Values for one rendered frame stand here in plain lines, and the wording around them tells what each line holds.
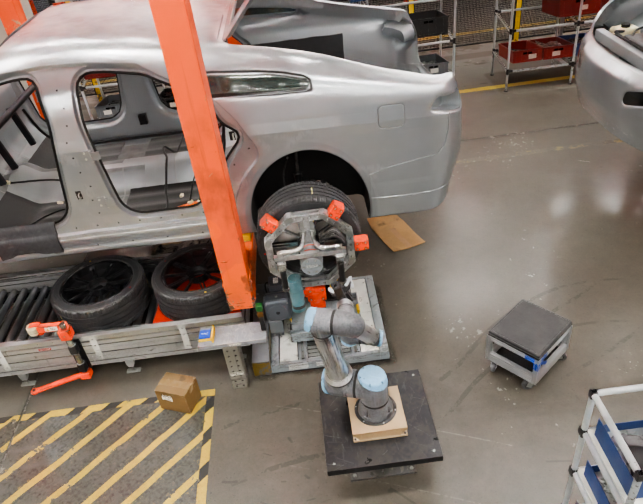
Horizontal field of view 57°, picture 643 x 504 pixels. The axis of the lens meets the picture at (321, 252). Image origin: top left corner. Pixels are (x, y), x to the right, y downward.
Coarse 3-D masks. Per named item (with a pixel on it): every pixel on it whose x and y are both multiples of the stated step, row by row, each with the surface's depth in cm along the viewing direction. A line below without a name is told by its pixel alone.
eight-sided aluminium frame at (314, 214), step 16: (320, 208) 349; (288, 224) 348; (336, 224) 350; (272, 240) 354; (352, 240) 358; (272, 256) 361; (352, 256) 365; (272, 272) 368; (288, 272) 374; (336, 272) 372
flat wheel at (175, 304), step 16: (176, 256) 434; (192, 256) 435; (208, 256) 433; (160, 272) 419; (176, 272) 436; (192, 272) 426; (208, 272) 419; (160, 288) 404; (176, 288) 439; (208, 288) 399; (160, 304) 410; (176, 304) 396; (192, 304) 395; (208, 304) 397; (224, 304) 404
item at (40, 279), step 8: (144, 256) 458; (152, 256) 457; (160, 256) 456; (144, 264) 459; (152, 264) 459; (24, 272) 458; (32, 272) 457; (40, 272) 456; (48, 272) 460; (56, 272) 460; (64, 272) 462; (0, 280) 462; (8, 280) 461; (16, 280) 460; (24, 280) 459; (32, 280) 460; (40, 280) 460; (48, 280) 462; (56, 280) 462; (0, 288) 462; (8, 288) 463
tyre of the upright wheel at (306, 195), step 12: (276, 192) 367; (288, 192) 359; (300, 192) 355; (312, 192) 355; (324, 192) 358; (336, 192) 365; (264, 204) 371; (276, 204) 356; (288, 204) 350; (300, 204) 350; (312, 204) 351; (324, 204) 351; (348, 204) 365; (276, 216) 354; (348, 216) 357; (360, 228) 367; (264, 252) 369; (264, 264) 375
